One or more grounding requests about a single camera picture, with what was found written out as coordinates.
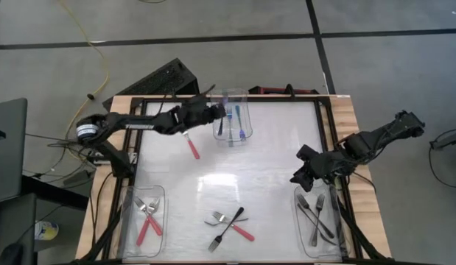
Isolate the white yellow bag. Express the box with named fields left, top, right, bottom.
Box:
left=34, top=219, right=60, bottom=241

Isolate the yellow hanging cable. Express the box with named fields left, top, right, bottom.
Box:
left=56, top=0, right=111, bottom=148

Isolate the dark red black toolbox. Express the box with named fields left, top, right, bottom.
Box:
left=248, top=83, right=320, bottom=96

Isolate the clear plastic bin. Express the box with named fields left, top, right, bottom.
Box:
left=210, top=88, right=253, bottom=147
left=293, top=185, right=352, bottom=264
left=119, top=185, right=169, bottom=260

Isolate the grey laptop lid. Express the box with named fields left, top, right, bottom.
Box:
left=0, top=97, right=29, bottom=204

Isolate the black metal fork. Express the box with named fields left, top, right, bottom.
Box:
left=295, top=193, right=336, bottom=239
left=296, top=202, right=338, bottom=247
left=309, top=194, right=326, bottom=247
left=207, top=206, right=245, bottom=253

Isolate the black computer mouse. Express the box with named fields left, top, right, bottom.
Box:
left=0, top=241, right=25, bottom=265

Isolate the black cable bundle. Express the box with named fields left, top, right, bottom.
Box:
left=23, top=132, right=103, bottom=185

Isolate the red handled silver fork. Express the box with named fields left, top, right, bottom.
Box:
left=211, top=211, right=256, bottom=243
left=135, top=197, right=161, bottom=247
left=182, top=131, right=201, bottom=160
left=133, top=197, right=164, bottom=237

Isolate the black metal table frame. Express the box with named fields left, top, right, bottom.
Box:
left=80, top=94, right=389, bottom=265

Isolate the black perforated crate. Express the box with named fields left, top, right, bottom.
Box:
left=102, top=57, right=200, bottom=113

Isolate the black desk bar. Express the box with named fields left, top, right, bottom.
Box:
left=21, top=175, right=89, bottom=211

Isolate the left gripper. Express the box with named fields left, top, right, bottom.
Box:
left=174, top=96, right=228, bottom=133

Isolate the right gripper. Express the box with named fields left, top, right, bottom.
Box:
left=289, top=144, right=345, bottom=194

